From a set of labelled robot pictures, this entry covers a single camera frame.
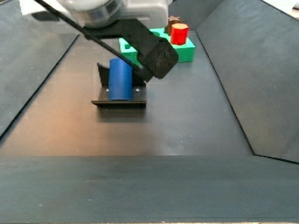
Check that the brown star peg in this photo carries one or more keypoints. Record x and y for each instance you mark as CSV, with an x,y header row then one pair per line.
x,y
173,20

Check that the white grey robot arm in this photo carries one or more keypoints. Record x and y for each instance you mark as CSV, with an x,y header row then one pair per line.
x,y
99,13

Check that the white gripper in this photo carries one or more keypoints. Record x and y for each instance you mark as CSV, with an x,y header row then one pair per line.
x,y
149,13

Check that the black cradle fixture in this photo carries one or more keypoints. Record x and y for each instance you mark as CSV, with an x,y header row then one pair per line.
x,y
138,91

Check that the red hexagonal peg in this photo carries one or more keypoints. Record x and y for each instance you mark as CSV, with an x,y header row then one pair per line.
x,y
179,33

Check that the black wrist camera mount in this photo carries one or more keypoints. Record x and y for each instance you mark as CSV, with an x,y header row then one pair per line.
x,y
155,52

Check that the blue oval cylinder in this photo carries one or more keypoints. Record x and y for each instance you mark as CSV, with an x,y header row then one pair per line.
x,y
119,80

